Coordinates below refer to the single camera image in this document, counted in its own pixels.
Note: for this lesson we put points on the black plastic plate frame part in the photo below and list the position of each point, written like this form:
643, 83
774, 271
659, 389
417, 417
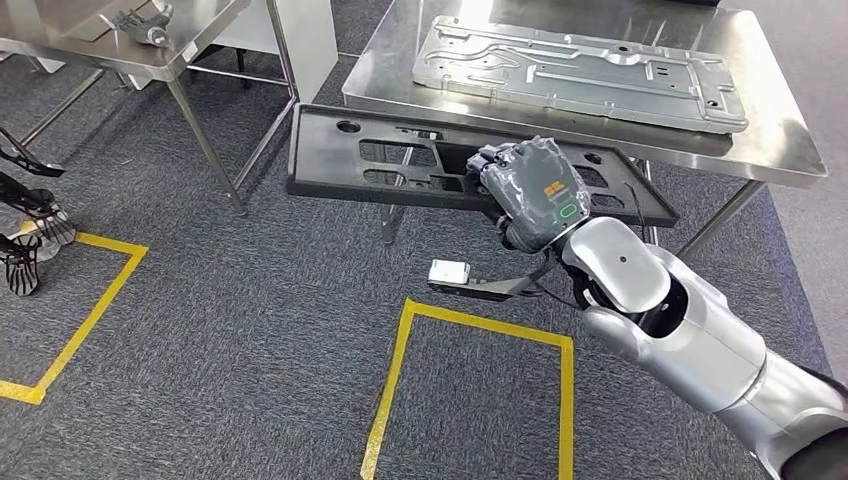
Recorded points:
318, 159

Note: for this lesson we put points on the stainless steel table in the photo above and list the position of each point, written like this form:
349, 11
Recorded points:
99, 53

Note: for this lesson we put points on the stainless steel workbench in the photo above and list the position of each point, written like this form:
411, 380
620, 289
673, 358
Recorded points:
762, 139

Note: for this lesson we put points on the grey metal part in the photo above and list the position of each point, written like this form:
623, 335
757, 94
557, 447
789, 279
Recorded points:
151, 32

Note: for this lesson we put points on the black humanoid robot legs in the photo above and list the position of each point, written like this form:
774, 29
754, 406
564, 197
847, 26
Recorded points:
23, 268

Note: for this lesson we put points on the large stamped metal panel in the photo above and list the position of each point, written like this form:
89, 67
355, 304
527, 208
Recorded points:
596, 86

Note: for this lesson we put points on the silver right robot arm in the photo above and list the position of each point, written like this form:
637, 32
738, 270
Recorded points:
696, 331

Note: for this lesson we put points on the pale wrist camera on bracket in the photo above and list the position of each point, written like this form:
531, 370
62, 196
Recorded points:
449, 272

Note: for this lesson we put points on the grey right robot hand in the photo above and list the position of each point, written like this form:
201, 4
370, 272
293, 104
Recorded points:
536, 192

